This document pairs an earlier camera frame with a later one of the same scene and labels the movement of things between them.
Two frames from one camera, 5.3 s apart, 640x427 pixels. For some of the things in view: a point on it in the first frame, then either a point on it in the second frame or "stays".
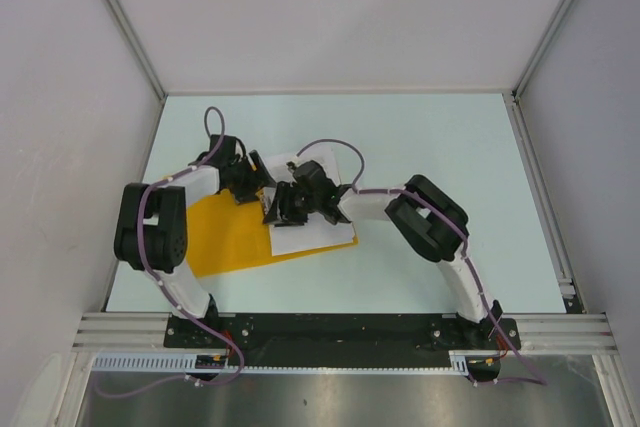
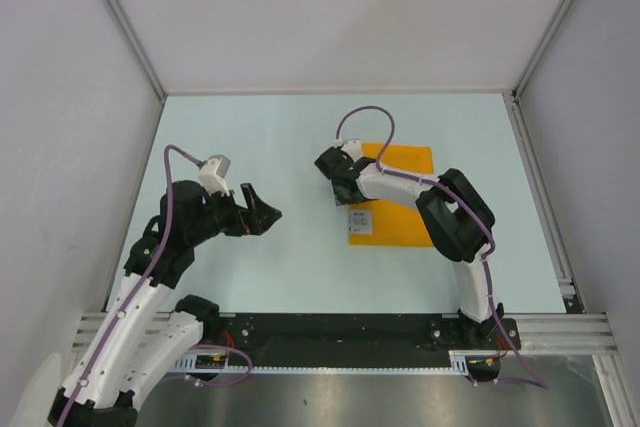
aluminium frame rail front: (147, 332) stays
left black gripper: (258, 179) to (254, 219)
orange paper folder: (224, 236) to (387, 224)
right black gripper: (283, 198) to (343, 201)
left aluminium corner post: (120, 11) stays
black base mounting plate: (282, 340) stays
